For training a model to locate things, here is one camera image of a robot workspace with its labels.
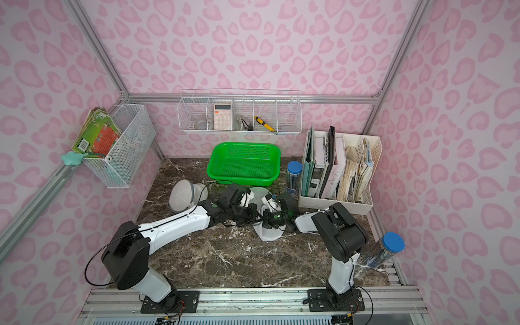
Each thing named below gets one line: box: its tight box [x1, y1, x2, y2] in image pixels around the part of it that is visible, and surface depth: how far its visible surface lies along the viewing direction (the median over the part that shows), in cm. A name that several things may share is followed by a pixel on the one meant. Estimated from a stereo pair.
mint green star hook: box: [60, 150, 89, 166], surface depth 64 cm
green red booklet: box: [71, 106, 123, 158], surface depth 73 cm
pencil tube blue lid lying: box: [364, 231, 406, 268], surface depth 69 cm
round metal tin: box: [192, 119, 208, 130], surface depth 98 cm
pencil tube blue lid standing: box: [285, 160, 303, 195], surface depth 92 cm
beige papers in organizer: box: [336, 138, 375, 203], surface depth 90 cm
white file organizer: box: [299, 130, 383, 216], surface depth 91 cm
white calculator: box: [213, 103, 232, 130], surface depth 97 cm
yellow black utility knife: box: [253, 116, 276, 133], surface depth 100 cm
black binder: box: [318, 125, 336, 199], surface depth 86 cm
